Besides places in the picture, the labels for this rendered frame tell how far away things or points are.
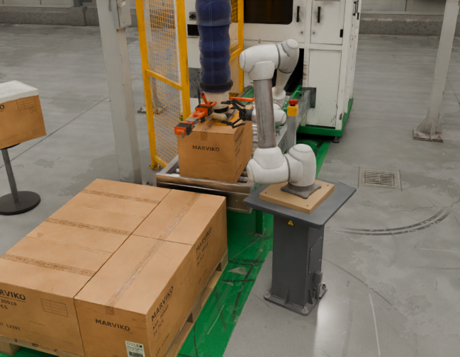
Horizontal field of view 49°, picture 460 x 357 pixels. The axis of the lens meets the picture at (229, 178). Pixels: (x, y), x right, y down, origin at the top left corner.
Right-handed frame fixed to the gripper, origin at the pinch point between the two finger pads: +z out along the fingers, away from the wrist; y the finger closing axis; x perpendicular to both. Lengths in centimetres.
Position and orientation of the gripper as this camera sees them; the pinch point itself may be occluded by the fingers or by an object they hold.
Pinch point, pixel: (222, 112)
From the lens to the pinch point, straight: 331.9
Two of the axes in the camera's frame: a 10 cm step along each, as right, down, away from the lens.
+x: 3.1, -4.4, 8.5
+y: 0.2, 8.9, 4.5
